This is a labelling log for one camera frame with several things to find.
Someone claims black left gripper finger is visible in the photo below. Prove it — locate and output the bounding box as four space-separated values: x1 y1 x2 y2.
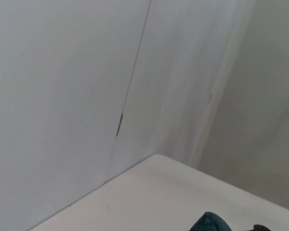
252 224 272 231

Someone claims dark teal insulated lunch bag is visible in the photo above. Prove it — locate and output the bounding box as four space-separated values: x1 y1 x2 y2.
188 211 232 231

